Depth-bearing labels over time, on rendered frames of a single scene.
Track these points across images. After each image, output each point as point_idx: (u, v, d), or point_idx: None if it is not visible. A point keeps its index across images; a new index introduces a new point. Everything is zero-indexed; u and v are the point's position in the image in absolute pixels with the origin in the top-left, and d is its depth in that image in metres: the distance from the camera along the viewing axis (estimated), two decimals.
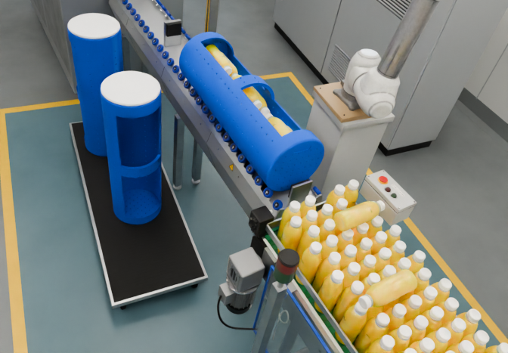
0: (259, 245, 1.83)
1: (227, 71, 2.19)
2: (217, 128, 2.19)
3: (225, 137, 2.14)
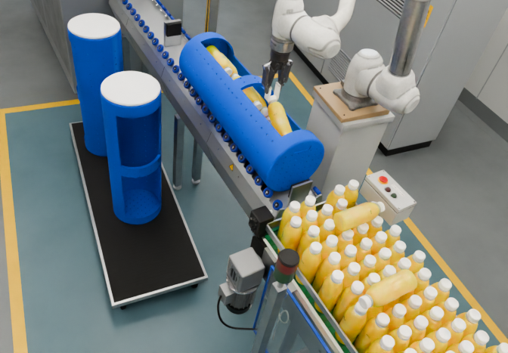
0: (259, 245, 1.83)
1: (227, 72, 2.19)
2: (217, 128, 2.19)
3: (225, 137, 2.14)
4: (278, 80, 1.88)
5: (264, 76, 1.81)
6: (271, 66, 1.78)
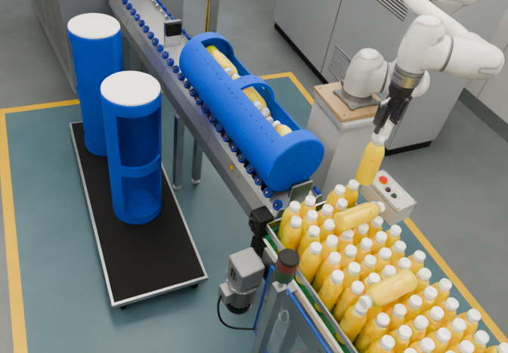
0: (259, 245, 1.83)
1: (227, 72, 2.19)
2: (217, 128, 2.19)
3: (225, 137, 2.14)
4: (390, 117, 1.56)
5: (378, 115, 1.48)
6: (388, 103, 1.45)
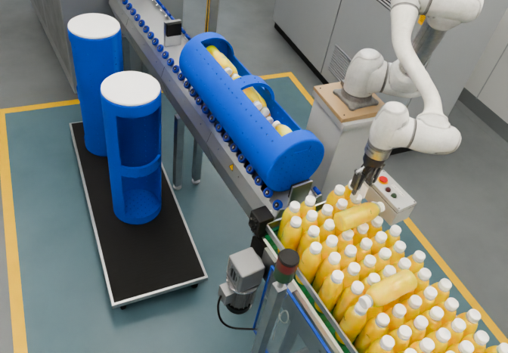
0: (259, 245, 1.83)
1: (227, 72, 2.19)
2: (217, 128, 2.19)
3: (225, 137, 2.14)
4: (366, 180, 1.76)
5: (354, 181, 1.69)
6: (363, 171, 1.66)
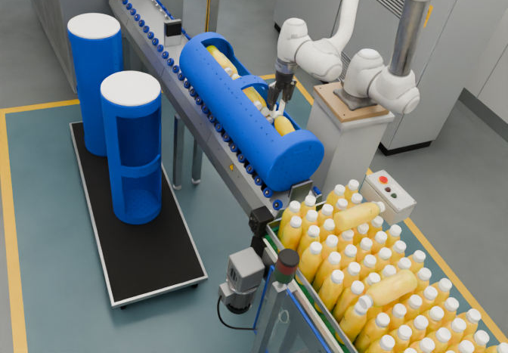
0: (259, 245, 1.83)
1: (227, 72, 2.19)
2: (217, 128, 2.19)
3: (225, 137, 2.14)
4: (283, 97, 1.98)
5: (269, 95, 1.91)
6: (275, 85, 1.88)
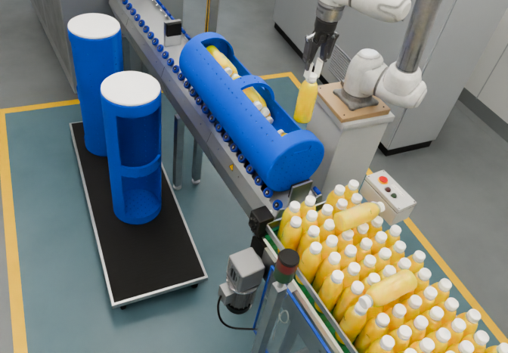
0: (259, 245, 1.83)
1: (227, 72, 2.19)
2: (217, 128, 2.19)
3: (225, 137, 2.14)
4: (320, 55, 1.67)
5: (306, 50, 1.59)
6: (314, 38, 1.57)
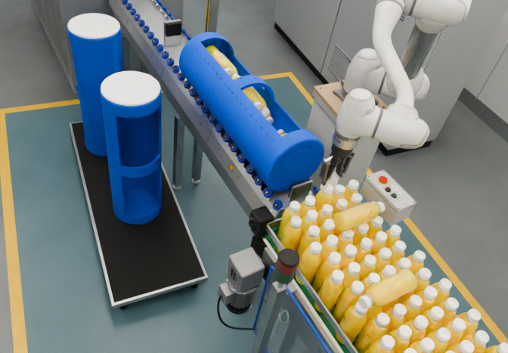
0: (259, 245, 1.83)
1: (227, 72, 2.19)
2: (217, 128, 2.19)
3: (225, 137, 2.14)
4: (336, 170, 1.73)
5: (323, 170, 1.65)
6: (331, 160, 1.62)
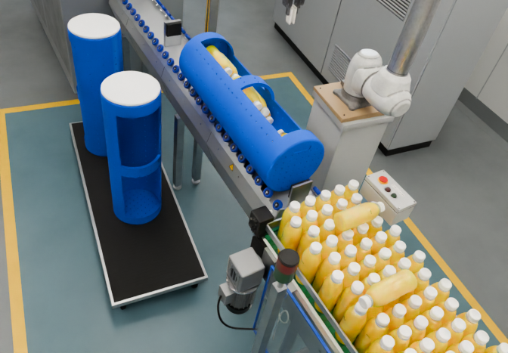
0: (259, 245, 1.83)
1: (227, 72, 2.19)
2: (217, 128, 2.19)
3: (225, 137, 2.14)
4: (291, 5, 1.80)
5: None
6: None
